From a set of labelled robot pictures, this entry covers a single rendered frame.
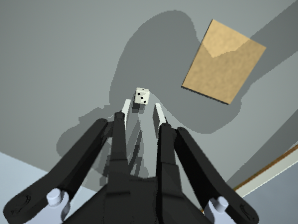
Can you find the tan rectangular mat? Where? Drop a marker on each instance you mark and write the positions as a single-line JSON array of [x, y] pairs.
[[222, 63]]

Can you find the white die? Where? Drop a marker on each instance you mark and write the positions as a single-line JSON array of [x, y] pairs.
[[142, 96]]

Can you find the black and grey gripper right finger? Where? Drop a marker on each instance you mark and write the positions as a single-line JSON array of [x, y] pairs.
[[221, 204]]

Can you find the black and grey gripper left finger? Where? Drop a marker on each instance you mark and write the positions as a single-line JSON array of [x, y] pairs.
[[47, 201]]

